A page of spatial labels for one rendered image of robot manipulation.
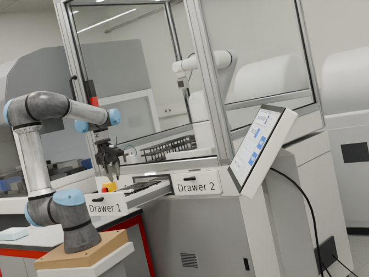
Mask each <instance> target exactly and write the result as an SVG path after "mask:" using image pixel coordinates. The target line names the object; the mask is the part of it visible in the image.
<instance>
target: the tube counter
mask: <svg viewBox="0 0 369 277"><path fill-rule="evenodd" d="M263 132H264V130H263V129H261V128H259V127H257V128H256V130H255V132H254V134H253V135H252V137H253V138H254V139H256V140H257V141H259V139H260V137H261V135H262V133H263Z"/></svg>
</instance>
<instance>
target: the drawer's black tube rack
mask: <svg viewBox="0 0 369 277"><path fill-rule="evenodd" d="M160 182H161V181H149V182H137V183H135V184H132V185H130V186H127V187H124V188H122V189H119V190H117V191H120V190H129V189H133V190H134V191H133V192H132V193H138V192H140V191H143V190H145V189H148V188H150V186H152V185H155V184H157V185H158V183H160ZM114 192H116V191H114Z"/></svg>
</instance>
